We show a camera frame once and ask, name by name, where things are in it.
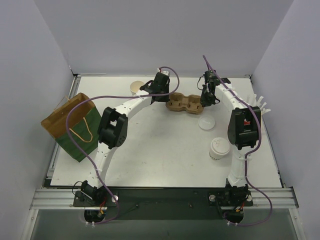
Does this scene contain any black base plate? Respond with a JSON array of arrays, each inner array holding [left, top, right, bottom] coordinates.
[[73, 186, 253, 222]]

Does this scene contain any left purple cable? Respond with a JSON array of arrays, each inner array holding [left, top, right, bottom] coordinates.
[[66, 66, 181, 225]]

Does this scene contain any white wrapped straws bundle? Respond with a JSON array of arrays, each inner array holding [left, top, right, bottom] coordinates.
[[246, 94, 271, 115]]

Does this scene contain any white paper coffee cup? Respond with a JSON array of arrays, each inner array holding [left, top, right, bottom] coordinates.
[[209, 137, 231, 161]]

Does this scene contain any white plastic cup lid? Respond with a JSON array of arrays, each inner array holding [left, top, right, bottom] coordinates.
[[210, 137, 230, 155]]

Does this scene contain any brown pulp cup carrier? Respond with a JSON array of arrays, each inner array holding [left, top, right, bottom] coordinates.
[[165, 92, 204, 115]]

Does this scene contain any brown green paper bag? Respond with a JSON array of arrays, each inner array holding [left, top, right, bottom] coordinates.
[[41, 93, 101, 162]]

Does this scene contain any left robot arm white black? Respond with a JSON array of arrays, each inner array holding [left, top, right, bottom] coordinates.
[[81, 71, 170, 206]]

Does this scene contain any white plastic lid stack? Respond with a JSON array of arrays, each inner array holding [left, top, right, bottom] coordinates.
[[198, 115, 216, 131]]

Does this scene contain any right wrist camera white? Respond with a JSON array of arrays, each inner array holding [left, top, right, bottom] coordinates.
[[221, 77, 231, 84]]

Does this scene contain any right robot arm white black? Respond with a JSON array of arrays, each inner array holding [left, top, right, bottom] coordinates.
[[200, 70, 262, 206]]

